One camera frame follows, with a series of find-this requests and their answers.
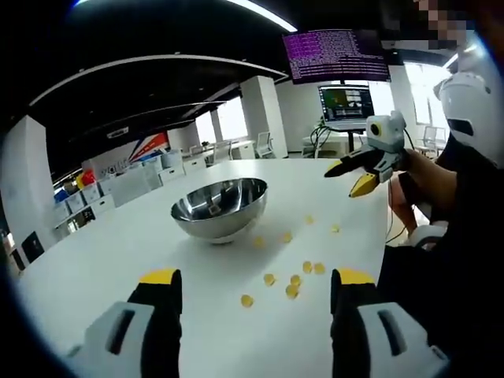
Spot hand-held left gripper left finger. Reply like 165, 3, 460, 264
65, 268, 183, 378

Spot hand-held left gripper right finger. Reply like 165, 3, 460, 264
329, 267, 450, 378

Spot yellow QQ candies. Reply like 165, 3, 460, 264
239, 214, 342, 309

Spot stainless steel bowl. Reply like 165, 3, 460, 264
170, 177, 269, 246

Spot white office chair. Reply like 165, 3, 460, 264
416, 125, 448, 158
254, 132, 277, 159

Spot computer monitor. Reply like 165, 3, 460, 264
317, 83, 373, 132

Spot white worn device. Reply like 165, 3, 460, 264
434, 46, 504, 169

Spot person in black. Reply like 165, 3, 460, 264
376, 147, 504, 378

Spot white table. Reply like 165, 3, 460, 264
11, 157, 391, 378

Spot large screen with purple text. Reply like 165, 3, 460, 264
281, 28, 392, 86

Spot row of white storage boxes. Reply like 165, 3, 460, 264
53, 148, 208, 239

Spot long ceiling light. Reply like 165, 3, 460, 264
224, 0, 298, 33

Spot red and blue banner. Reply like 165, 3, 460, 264
128, 132, 170, 163

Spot bundle of cables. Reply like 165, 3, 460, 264
309, 120, 332, 159

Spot thin gripper cable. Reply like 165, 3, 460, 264
385, 179, 411, 244

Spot white strap device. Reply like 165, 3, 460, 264
408, 219, 450, 250

